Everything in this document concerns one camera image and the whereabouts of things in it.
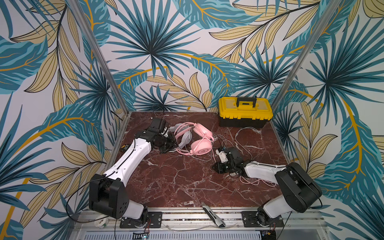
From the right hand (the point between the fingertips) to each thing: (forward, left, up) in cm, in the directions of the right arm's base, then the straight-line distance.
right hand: (212, 167), depth 92 cm
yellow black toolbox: (+30, -25, +16) cm, 42 cm away
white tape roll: (-27, +57, +5) cm, 63 cm away
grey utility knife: (-30, 0, +2) cm, 30 cm away
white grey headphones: (+18, +15, +11) cm, 26 cm away
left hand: (+5, +19, +19) cm, 28 cm away
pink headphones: (-3, +7, +30) cm, 31 cm away
